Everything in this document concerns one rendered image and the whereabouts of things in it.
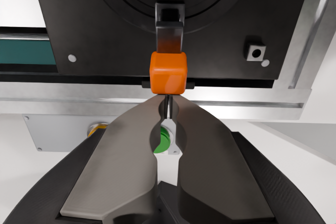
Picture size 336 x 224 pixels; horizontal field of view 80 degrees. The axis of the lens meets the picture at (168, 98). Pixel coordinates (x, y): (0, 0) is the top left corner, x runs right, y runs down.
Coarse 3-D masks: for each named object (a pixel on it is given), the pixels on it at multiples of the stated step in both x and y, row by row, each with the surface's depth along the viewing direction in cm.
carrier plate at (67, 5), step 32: (64, 0) 18; (96, 0) 18; (256, 0) 18; (288, 0) 18; (64, 32) 20; (96, 32) 20; (128, 32) 20; (192, 32) 20; (224, 32) 19; (256, 32) 19; (288, 32) 19; (64, 64) 21; (96, 64) 21; (128, 64) 21; (192, 64) 21; (224, 64) 21; (256, 64) 21
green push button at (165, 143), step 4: (160, 128) 26; (160, 132) 26; (164, 132) 26; (160, 136) 26; (164, 136) 26; (168, 136) 26; (160, 140) 26; (164, 140) 26; (168, 140) 27; (160, 144) 27; (164, 144) 27; (168, 144) 27; (156, 148) 27; (160, 148) 27; (164, 148) 27; (156, 152) 28; (160, 152) 28
